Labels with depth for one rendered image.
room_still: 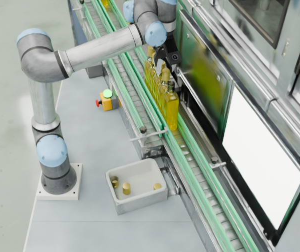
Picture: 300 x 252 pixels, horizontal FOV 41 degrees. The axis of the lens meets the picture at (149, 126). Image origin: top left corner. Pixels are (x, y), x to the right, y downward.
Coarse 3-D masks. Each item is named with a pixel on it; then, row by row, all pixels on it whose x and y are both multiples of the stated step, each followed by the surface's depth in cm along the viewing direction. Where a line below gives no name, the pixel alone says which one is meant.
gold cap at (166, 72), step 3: (162, 69) 164; (165, 69) 164; (168, 69) 164; (162, 72) 164; (165, 72) 163; (168, 72) 163; (162, 75) 165; (165, 75) 164; (168, 75) 164; (162, 78) 166; (165, 78) 165; (168, 78) 166
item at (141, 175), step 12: (120, 168) 170; (132, 168) 173; (144, 168) 176; (156, 168) 170; (108, 180) 166; (120, 180) 175; (132, 180) 175; (144, 180) 175; (156, 180) 174; (120, 192) 170; (132, 192) 170; (144, 192) 170; (156, 192) 163
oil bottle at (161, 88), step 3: (159, 84) 170; (162, 84) 169; (159, 87) 170; (162, 87) 168; (165, 87) 168; (159, 90) 171; (162, 90) 168; (165, 90) 168; (159, 93) 172; (162, 93) 169; (159, 96) 173; (159, 99) 174; (159, 102) 175; (159, 105) 177; (159, 108) 178
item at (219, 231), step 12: (132, 60) 200; (144, 84) 188; (156, 108) 178; (168, 132) 169; (180, 156) 161; (192, 180) 154; (204, 204) 148; (216, 216) 141; (216, 228) 143; (228, 240) 135
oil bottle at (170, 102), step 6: (174, 90) 166; (162, 96) 169; (168, 96) 164; (174, 96) 165; (162, 102) 171; (168, 102) 165; (174, 102) 167; (162, 108) 173; (168, 108) 168; (174, 108) 169; (162, 114) 176; (168, 114) 171; (174, 114) 172; (168, 120) 174; (174, 120) 175; (174, 126) 178
